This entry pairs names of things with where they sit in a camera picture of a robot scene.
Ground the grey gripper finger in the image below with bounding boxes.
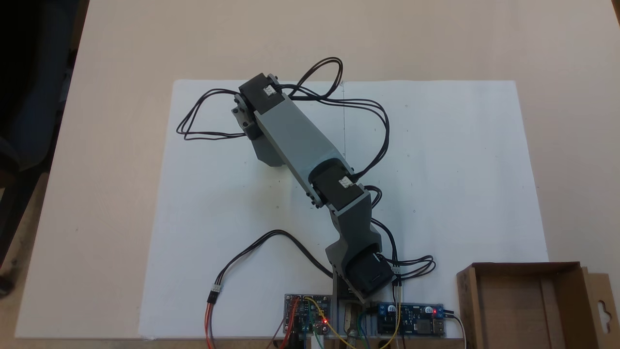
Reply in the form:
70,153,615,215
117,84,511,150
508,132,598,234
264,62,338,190
251,135,287,167

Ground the white paper sheet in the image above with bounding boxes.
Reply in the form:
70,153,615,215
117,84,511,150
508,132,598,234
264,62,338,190
138,80,345,340
341,80,550,340

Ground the blue power circuit board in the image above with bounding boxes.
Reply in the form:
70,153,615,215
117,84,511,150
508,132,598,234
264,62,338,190
375,301,446,337

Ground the brown cardboard box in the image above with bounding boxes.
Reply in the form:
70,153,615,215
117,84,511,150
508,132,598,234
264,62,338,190
456,262,620,349

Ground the black servo cable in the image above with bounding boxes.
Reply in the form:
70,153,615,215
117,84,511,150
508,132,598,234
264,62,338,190
176,88,248,141
363,184,436,291
279,57,391,182

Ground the black cable with orange wires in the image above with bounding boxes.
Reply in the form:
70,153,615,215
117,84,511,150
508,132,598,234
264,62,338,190
204,229,335,349

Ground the circuit board with red wires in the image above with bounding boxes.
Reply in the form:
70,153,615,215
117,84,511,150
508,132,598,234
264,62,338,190
284,293,334,336

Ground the yellow wire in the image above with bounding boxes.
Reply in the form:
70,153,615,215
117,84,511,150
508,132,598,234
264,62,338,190
304,297,403,349

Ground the white cable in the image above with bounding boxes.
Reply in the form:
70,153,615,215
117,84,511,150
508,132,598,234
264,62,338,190
453,314,468,349

